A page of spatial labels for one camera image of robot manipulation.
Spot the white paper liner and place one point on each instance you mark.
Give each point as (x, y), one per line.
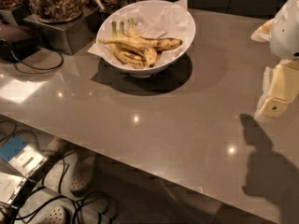
(162, 19)

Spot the dark round appliance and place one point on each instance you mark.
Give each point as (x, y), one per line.
(17, 42)

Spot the long top banana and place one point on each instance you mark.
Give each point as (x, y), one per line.
(134, 39)

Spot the silver electronics box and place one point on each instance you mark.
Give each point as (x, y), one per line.
(26, 160)

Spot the glass jar of nuts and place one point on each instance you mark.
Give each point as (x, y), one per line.
(56, 11)

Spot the white ceramic bowl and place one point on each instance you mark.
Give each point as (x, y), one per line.
(174, 25)

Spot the short middle banana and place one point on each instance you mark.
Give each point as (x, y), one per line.
(150, 55)

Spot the grey metal stand block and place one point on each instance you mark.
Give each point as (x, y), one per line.
(68, 37)

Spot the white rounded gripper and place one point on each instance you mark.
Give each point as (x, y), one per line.
(286, 34)

